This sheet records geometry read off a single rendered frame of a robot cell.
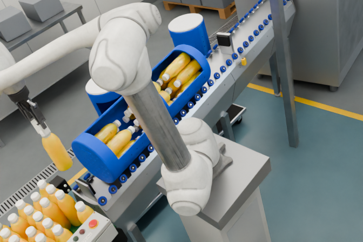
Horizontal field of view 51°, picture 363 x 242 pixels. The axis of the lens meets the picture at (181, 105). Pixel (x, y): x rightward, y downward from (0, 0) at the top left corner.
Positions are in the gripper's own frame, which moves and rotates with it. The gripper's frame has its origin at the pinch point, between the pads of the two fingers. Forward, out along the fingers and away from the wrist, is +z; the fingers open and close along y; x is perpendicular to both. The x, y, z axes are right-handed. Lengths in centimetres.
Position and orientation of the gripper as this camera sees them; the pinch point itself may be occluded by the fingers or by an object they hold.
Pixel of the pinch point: (40, 127)
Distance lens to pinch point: 168.9
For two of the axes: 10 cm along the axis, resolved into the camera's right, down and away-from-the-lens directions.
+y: -8.1, -1.7, 5.6
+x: -5.3, 6.3, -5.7
